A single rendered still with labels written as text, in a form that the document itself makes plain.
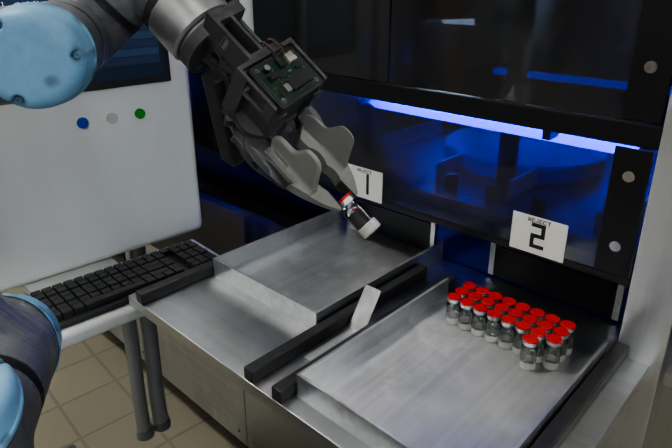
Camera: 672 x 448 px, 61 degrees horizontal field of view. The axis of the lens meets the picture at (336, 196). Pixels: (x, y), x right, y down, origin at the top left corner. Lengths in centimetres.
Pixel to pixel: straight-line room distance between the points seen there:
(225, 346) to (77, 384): 153
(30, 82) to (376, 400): 53
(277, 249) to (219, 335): 29
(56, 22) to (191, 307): 60
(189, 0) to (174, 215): 88
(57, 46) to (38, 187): 80
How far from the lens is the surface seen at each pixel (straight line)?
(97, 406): 225
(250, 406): 173
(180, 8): 58
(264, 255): 111
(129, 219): 135
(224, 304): 97
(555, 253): 91
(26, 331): 77
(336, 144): 56
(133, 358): 164
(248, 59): 53
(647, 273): 87
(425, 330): 90
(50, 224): 129
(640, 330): 91
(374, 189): 106
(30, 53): 48
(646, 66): 81
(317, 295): 98
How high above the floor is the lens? 138
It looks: 21 degrees down
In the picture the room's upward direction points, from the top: straight up
